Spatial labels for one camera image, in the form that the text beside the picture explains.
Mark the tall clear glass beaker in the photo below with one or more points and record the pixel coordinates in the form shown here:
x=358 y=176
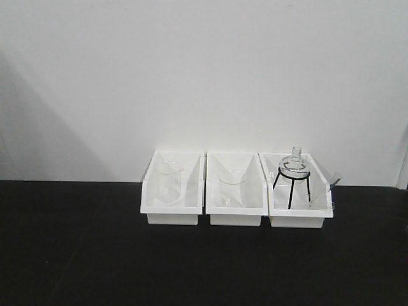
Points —
x=169 y=180

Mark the clear glass beaker in middle bin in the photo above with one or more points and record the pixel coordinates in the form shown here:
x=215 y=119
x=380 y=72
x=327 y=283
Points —
x=231 y=188

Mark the middle white storage bin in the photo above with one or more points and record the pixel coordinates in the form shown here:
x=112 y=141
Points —
x=255 y=190

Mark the white storage bin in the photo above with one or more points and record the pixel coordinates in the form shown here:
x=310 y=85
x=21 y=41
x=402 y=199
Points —
x=255 y=190
x=189 y=206
x=303 y=213

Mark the left white storage bin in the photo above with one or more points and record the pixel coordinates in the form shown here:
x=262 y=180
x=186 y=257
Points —
x=189 y=206

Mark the round glass flask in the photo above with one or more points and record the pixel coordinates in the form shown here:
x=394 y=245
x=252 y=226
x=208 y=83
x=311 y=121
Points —
x=295 y=165

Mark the right white storage bin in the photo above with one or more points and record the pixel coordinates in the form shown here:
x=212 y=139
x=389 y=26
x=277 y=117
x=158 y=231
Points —
x=303 y=213

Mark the black wire tripod stand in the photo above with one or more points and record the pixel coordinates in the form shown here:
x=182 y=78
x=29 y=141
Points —
x=292 y=185

